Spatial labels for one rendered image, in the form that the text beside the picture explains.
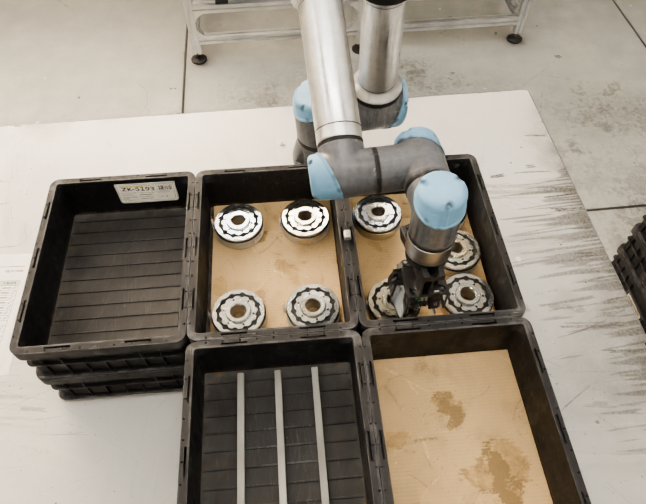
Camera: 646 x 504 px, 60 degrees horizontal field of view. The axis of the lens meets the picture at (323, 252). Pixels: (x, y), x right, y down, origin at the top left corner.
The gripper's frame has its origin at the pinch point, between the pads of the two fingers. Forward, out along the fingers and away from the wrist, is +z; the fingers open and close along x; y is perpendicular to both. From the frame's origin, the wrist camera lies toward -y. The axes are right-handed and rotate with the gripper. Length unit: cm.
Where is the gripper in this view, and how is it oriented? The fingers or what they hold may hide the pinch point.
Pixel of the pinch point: (409, 300)
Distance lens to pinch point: 112.2
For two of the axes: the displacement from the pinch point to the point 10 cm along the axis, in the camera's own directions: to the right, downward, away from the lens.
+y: 1.3, 8.1, -5.7
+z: 0.0, 5.7, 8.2
